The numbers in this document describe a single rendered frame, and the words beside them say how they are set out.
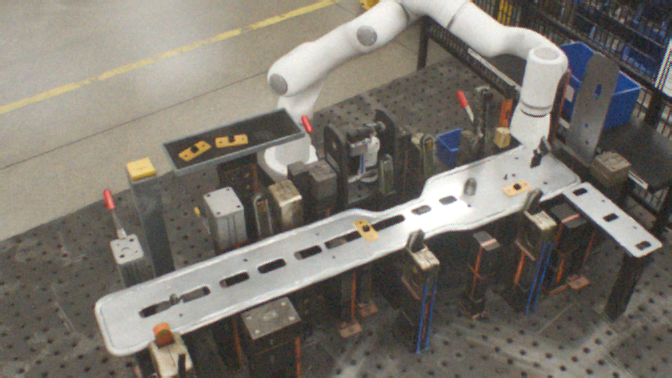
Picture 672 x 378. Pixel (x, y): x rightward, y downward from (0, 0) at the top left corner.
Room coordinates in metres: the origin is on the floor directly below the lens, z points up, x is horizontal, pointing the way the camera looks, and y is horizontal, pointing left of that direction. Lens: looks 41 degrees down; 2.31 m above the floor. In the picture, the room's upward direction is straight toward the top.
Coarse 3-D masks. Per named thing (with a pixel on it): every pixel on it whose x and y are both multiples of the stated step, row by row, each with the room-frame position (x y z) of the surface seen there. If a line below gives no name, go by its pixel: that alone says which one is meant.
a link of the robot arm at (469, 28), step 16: (464, 16) 1.58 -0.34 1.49; (480, 16) 1.58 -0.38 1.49; (464, 32) 1.57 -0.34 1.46; (480, 32) 1.55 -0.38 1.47; (496, 32) 1.55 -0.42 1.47; (512, 32) 1.57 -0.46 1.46; (528, 32) 1.59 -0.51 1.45; (480, 48) 1.54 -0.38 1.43; (496, 48) 1.53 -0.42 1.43; (512, 48) 1.58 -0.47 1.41; (528, 48) 1.59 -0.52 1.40
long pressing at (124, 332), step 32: (480, 160) 1.62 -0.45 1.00; (512, 160) 1.62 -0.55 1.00; (544, 160) 1.62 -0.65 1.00; (448, 192) 1.48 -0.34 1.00; (480, 192) 1.48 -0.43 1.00; (544, 192) 1.48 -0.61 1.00; (320, 224) 1.35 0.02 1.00; (352, 224) 1.35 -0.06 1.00; (416, 224) 1.35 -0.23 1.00; (448, 224) 1.35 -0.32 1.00; (480, 224) 1.35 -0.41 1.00; (224, 256) 1.23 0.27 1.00; (256, 256) 1.23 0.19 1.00; (288, 256) 1.23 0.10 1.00; (320, 256) 1.23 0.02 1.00; (352, 256) 1.23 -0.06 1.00; (384, 256) 1.24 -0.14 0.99; (128, 288) 1.12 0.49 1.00; (160, 288) 1.12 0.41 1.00; (192, 288) 1.12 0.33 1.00; (224, 288) 1.12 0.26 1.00; (256, 288) 1.12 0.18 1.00; (288, 288) 1.13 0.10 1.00; (128, 320) 1.02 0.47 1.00; (160, 320) 1.03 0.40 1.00; (192, 320) 1.03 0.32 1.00; (128, 352) 0.94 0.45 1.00
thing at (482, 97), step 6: (480, 90) 1.68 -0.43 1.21; (486, 90) 1.68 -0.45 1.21; (474, 96) 1.68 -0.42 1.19; (480, 96) 1.67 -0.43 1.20; (486, 96) 1.65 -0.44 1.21; (492, 96) 1.65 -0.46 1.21; (474, 102) 1.68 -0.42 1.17; (480, 102) 1.67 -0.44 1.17; (486, 102) 1.67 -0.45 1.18; (474, 108) 1.67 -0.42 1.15; (480, 108) 1.67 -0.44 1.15; (486, 108) 1.67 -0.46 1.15; (474, 114) 1.67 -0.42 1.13; (480, 114) 1.67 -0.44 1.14; (486, 114) 1.67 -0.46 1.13; (474, 120) 1.67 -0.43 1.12; (480, 120) 1.67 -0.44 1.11; (486, 120) 1.67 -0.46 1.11; (474, 126) 1.66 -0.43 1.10; (480, 126) 1.67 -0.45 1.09; (486, 126) 1.66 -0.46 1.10; (474, 132) 1.66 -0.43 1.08; (486, 132) 1.66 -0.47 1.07; (486, 138) 1.66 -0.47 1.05
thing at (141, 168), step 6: (132, 162) 1.42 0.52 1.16; (138, 162) 1.42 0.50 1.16; (144, 162) 1.42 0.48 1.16; (132, 168) 1.39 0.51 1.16; (138, 168) 1.39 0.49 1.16; (144, 168) 1.39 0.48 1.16; (150, 168) 1.39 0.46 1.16; (132, 174) 1.37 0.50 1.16; (138, 174) 1.37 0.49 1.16; (144, 174) 1.37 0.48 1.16; (150, 174) 1.38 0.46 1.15
